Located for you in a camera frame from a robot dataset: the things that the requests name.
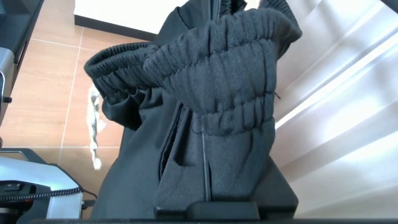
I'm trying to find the black shorts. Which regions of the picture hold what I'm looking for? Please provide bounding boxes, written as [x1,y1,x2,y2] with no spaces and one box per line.
[83,0,303,220]

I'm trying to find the beige curtain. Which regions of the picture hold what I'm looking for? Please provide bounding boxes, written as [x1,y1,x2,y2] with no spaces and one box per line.
[273,0,398,218]

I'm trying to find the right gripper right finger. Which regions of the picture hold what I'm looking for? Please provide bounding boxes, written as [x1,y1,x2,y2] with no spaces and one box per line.
[251,157,299,218]

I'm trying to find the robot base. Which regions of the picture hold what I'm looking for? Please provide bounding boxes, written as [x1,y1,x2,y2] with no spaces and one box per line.
[0,0,98,220]

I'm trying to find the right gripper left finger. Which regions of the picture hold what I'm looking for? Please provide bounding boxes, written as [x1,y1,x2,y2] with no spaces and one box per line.
[154,118,209,218]

